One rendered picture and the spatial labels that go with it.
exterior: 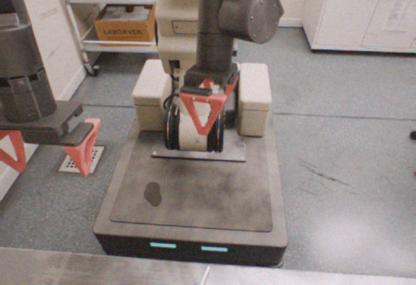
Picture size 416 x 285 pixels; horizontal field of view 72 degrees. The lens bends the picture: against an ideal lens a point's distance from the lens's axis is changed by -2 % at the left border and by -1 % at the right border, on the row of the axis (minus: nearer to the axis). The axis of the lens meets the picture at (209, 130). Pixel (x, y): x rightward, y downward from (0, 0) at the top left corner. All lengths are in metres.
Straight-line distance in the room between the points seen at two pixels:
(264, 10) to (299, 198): 1.31
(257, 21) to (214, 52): 0.09
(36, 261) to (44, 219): 1.02
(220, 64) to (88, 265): 0.43
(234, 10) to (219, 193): 0.83
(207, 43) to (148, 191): 0.80
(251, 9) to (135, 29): 1.95
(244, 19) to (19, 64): 0.26
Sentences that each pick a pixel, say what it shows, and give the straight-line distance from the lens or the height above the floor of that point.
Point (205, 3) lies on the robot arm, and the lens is 0.44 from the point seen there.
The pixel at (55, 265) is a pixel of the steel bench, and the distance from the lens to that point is 0.65.
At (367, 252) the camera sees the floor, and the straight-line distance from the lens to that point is 1.57.
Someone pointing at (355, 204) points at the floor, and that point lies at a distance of 1.69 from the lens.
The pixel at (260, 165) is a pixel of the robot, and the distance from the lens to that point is 1.21.
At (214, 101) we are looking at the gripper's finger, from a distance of 0.41.
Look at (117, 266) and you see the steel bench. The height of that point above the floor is 0.75.
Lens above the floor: 1.30
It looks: 44 degrees down
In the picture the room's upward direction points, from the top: straight up
